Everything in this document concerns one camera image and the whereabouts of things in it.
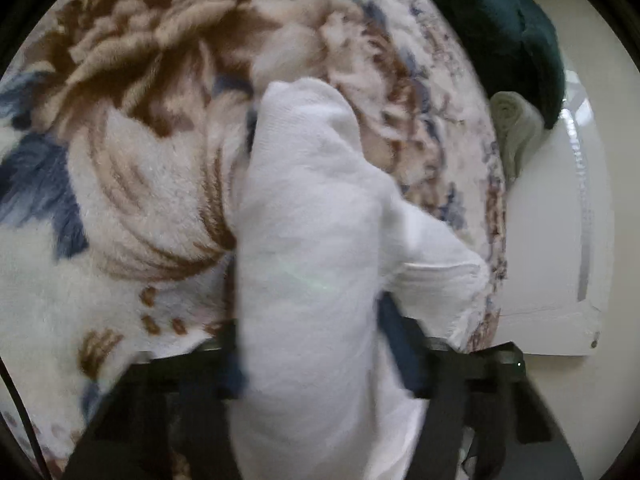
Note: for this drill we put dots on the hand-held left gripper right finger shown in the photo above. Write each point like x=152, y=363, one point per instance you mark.
x=405, y=350

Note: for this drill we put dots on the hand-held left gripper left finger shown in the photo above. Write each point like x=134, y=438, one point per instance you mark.
x=231, y=370

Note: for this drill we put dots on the white pants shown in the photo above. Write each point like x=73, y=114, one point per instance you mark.
x=310, y=240

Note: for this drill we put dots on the white panel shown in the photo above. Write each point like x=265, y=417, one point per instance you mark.
x=545, y=260

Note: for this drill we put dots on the floral fleece blanket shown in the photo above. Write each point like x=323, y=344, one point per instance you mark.
x=125, y=185

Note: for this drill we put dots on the pale green cloth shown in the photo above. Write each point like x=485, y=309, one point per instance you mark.
x=515, y=125

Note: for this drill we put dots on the dark green cloth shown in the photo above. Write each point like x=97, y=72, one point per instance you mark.
x=490, y=25

